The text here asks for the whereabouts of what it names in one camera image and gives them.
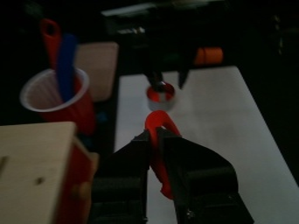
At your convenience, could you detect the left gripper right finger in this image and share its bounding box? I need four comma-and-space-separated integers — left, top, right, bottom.
156, 127, 257, 224

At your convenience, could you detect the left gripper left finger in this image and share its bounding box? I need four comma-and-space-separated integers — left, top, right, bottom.
88, 129, 155, 224

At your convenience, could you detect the white cutting mat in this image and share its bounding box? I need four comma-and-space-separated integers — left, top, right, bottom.
113, 65, 299, 224

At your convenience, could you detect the red drawer with wooden knob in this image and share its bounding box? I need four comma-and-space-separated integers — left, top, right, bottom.
53, 136, 100, 224

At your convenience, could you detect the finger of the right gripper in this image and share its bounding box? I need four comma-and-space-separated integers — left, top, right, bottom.
143, 69, 165, 92
176, 67, 192, 90

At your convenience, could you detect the small wooden board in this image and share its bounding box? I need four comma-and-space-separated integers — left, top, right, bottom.
73, 41, 120, 103

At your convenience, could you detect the round metal dough cutter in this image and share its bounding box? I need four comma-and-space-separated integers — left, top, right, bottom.
144, 81, 177, 113

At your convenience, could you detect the orange bowl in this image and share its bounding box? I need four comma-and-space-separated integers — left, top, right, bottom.
192, 46, 225, 67

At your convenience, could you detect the wooden drawer box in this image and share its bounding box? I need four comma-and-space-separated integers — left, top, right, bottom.
0, 121, 100, 224

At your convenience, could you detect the red plastic utensil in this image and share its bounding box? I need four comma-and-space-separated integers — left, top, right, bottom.
37, 17, 63, 72

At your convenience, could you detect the blue plastic utensil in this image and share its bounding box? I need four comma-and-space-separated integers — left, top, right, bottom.
55, 32, 80, 103

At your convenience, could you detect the red cup with white inside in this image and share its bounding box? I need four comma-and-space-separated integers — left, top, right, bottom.
18, 67, 99, 137

